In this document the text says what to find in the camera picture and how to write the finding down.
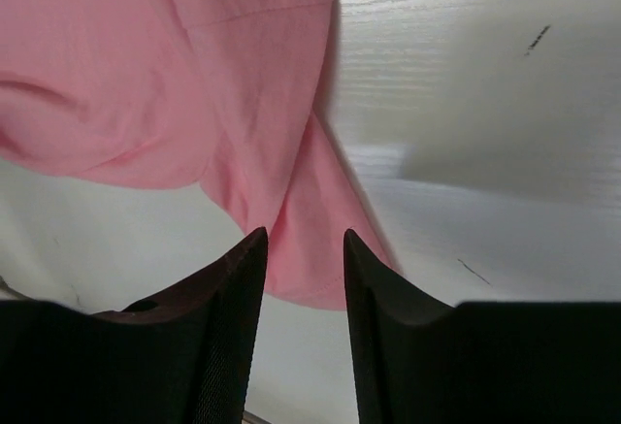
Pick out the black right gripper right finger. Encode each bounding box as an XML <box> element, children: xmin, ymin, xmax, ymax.
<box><xmin>343</xmin><ymin>231</ymin><xmax>620</xmax><ymax>423</ymax></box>

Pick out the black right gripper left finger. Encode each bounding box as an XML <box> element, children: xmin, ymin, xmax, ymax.
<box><xmin>1</xmin><ymin>228</ymin><xmax>268</xmax><ymax>423</ymax></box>

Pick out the light pink t-shirt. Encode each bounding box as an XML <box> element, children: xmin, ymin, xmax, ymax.
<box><xmin>1</xmin><ymin>0</ymin><xmax>384</xmax><ymax>310</ymax></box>

